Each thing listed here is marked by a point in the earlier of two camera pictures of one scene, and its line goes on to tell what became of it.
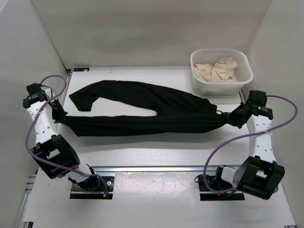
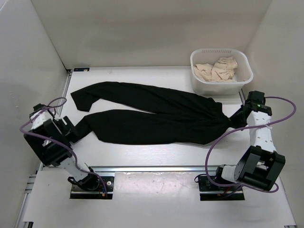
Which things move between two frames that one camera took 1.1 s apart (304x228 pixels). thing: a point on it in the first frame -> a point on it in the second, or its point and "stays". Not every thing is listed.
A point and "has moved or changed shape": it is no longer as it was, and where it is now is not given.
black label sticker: x=81 y=69 stays
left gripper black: x=61 y=113 -> x=68 y=128
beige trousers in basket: x=222 y=71 stays
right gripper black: x=232 y=118 stays
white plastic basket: x=220 y=71 stays
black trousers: x=176 y=112 has moved or changed shape
